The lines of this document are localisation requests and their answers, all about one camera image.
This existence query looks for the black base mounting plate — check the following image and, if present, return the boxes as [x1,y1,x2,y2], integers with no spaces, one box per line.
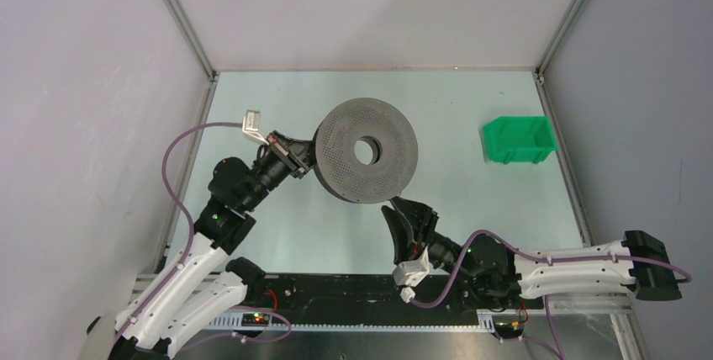
[242,273,543,321]

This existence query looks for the aluminium corner frame post right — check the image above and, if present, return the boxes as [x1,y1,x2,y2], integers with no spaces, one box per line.
[535,0,589,77]

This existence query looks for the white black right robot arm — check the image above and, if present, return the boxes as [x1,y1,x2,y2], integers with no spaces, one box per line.
[381,197,692,309]

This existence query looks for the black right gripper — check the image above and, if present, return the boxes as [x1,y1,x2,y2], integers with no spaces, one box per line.
[382,193,476,283]

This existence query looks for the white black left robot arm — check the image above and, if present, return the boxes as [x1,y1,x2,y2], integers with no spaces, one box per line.
[80,131,316,359]

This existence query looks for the aluminium corner frame post left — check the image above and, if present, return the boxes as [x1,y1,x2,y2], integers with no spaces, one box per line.
[162,0,217,82]

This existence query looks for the dark grey cable spool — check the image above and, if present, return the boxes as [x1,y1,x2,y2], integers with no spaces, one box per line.
[314,98,419,204]

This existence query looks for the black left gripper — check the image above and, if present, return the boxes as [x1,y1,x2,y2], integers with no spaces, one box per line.
[240,130,334,211]

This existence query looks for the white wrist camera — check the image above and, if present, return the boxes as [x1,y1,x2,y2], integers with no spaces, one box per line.
[241,109,269,146]
[392,248,430,304]

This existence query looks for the aluminium corner frame post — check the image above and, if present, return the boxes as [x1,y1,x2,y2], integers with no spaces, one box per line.
[535,0,589,77]
[162,0,217,82]

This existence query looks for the green plastic bin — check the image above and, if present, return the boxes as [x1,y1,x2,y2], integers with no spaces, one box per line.
[483,116,559,165]

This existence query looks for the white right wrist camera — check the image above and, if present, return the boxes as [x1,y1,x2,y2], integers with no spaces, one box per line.
[392,248,430,304]

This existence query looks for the grey slotted cable duct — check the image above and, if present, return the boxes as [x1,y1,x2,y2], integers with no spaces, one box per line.
[203,312,495,333]

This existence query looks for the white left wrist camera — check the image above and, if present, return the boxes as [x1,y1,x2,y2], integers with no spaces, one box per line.
[241,109,269,146]

